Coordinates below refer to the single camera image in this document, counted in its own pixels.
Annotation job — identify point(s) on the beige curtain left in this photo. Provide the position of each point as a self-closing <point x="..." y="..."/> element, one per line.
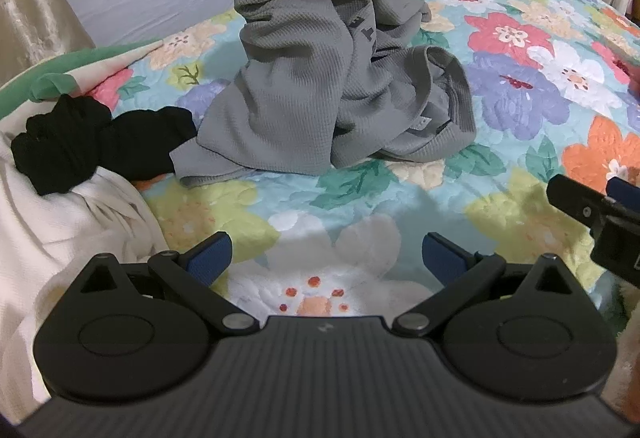
<point x="36" y="30"/>

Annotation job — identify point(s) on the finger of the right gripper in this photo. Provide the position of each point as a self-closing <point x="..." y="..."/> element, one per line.
<point x="585" y="205"/>
<point x="625" y="193"/>

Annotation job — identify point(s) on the white cloth at left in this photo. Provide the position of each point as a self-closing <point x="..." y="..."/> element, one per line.
<point x="45" y="242"/>

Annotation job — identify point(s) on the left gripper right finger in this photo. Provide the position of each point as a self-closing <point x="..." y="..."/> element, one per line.
<point x="464" y="277"/>

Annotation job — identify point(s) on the black garment on bed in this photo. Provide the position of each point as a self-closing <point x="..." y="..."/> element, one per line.
<point x="63" y="148"/>

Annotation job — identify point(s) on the grey waffle knit shirt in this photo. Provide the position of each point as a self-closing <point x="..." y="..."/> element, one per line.
<point x="326" y="84"/>

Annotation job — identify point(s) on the green and cream blanket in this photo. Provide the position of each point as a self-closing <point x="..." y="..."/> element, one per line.
<point x="75" y="73"/>

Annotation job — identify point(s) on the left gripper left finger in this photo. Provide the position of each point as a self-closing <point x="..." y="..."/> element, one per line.
<point x="189" y="276"/>

